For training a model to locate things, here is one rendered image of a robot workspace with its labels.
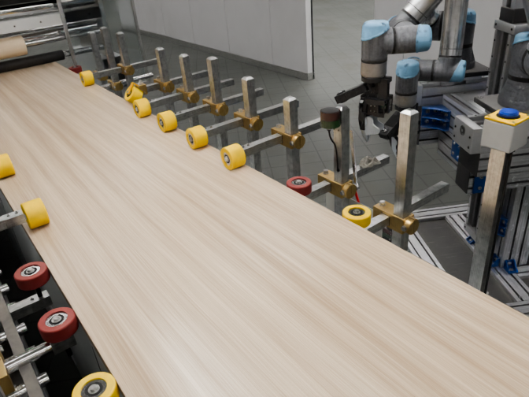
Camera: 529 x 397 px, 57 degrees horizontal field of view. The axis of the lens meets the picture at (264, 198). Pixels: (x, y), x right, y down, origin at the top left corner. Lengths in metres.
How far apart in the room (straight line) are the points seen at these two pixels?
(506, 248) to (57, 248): 1.78
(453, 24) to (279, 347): 1.26
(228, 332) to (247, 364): 0.09
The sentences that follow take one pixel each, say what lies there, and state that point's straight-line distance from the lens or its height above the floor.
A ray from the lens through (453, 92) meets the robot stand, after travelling 2.22.
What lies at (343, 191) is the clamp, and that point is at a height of 0.85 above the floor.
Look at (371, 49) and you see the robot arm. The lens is 1.46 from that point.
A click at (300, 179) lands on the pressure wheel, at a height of 0.91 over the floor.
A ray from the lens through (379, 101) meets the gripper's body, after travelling 1.49.
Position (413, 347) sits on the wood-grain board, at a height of 0.90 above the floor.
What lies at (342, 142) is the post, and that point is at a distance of 1.53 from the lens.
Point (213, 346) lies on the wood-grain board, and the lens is 1.02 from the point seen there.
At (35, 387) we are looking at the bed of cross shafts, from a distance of 1.16.
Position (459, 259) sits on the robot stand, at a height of 0.21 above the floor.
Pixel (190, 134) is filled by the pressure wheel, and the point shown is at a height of 0.96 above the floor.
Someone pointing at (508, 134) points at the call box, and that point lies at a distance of 1.16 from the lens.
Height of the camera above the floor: 1.63
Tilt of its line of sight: 30 degrees down
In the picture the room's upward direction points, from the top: 5 degrees counter-clockwise
